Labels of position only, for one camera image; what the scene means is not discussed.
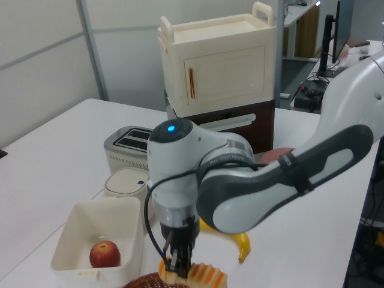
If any brown drawer unit white handle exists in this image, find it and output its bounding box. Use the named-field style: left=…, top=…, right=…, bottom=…
left=164, top=89, right=276, bottom=155

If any cream plastic cabinet with handles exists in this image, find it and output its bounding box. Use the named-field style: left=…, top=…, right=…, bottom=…
left=157, top=1, right=277, bottom=118

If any silver two-slot toaster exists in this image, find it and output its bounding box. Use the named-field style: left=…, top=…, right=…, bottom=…
left=103, top=125, right=155, bottom=173

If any white rectangular plastic bin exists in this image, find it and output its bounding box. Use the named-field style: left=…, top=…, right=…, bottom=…
left=50, top=196, right=142, bottom=281

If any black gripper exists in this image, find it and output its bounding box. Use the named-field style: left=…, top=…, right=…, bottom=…
left=159, top=221, right=200, bottom=277

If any long striped bread loaf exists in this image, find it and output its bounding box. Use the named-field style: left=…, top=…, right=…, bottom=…
left=158, top=256, right=229, bottom=288

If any yellow banana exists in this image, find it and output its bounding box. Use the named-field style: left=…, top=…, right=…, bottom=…
left=199, top=217, right=251, bottom=265

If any white background desk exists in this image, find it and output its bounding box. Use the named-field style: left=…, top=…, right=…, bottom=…
left=310, top=39, right=384, bottom=80

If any small white trash can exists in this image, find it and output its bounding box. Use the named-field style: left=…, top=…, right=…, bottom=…
left=103, top=167, right=155, bottom=222

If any brown wicker basket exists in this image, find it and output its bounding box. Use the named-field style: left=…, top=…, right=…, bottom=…
left=122, top=271, right=172, bottom=288

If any black monitor stand pole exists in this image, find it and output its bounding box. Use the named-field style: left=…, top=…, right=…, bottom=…
left=315, top=14, right=340, bottom=77

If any black computer monitor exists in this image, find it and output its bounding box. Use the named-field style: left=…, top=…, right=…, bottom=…
left=331, top=0, right=352, bottom=64

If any brown bread slice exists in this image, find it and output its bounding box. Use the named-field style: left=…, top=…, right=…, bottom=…
left=258, top=146, right=293, bottom=166

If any red apple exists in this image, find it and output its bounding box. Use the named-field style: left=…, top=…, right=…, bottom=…
left=89, top=240, right=122, bottom=269

